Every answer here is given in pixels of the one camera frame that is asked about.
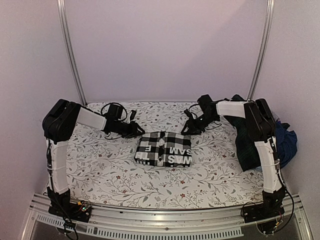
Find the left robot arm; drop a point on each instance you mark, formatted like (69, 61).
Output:
(58, 126)

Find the front aluminium rail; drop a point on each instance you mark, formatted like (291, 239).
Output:
(107, 222)

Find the dark green plaid garment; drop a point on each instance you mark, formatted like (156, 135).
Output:
(246, 151)

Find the right aluminium frame post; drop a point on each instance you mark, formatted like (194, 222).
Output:
(262, 49)

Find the floral patterned table mat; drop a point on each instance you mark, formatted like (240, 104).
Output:
(100, 167)

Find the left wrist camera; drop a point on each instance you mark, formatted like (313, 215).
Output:
(131, 116)

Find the left aluminium frame post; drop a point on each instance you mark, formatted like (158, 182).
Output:
(61, 7)

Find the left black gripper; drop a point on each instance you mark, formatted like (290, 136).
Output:
(133, 131)

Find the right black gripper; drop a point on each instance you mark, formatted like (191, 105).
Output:
(193, 127)

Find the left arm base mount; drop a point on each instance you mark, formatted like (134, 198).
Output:
(80, 211)

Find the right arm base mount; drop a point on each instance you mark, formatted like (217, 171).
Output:
(252, 212)

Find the light blue garment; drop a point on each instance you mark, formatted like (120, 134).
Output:
(259, 168)

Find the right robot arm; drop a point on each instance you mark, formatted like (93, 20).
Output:
(256, 142)

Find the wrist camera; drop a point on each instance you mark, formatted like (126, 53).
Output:
(131, 116)
(190, 115)

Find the black white checkered shirt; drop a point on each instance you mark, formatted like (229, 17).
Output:
(164, 149)

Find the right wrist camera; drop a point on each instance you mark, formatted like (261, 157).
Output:
(190, 115)

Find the aluminium frame post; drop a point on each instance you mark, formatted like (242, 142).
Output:
(262, 49)
(61, 7)

